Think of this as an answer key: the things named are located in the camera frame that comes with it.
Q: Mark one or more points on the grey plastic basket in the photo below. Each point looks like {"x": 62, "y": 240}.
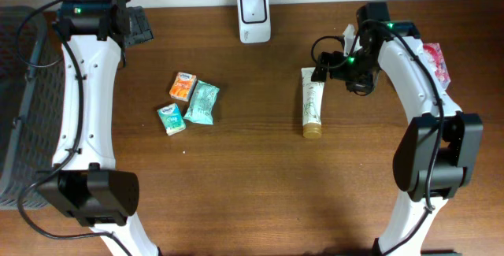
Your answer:
{"x": 32, "y": 91}

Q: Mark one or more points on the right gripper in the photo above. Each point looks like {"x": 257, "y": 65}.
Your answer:
{"x": 362, "y": 84}

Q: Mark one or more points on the white barcode scanner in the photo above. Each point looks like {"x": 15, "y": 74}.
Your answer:
{"x": 254, "y": 21}

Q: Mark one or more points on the teal wipes packet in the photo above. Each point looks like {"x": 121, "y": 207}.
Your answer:
{"x": 201, "y": 104}

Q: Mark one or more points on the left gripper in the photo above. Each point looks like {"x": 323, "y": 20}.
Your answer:
{"x": 142, "y": 28}

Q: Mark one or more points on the white tube gold cap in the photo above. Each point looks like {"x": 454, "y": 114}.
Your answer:
{"x": 312, "y": 94}

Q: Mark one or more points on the orange tissue pack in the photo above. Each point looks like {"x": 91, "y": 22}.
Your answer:
{"x": 183, "y": 86}

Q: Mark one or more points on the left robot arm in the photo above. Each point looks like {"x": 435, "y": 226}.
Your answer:
{"x": 84, "y": 183}

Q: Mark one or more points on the teal tissue pack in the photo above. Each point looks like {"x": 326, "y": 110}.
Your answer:
{"x": 172, "y": 119}

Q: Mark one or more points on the red purple tissue pack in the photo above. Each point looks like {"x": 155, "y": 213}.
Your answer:
{"x": 437, "y": 63}

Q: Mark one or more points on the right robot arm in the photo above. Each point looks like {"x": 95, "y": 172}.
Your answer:
{"x": 438, "y": 151}

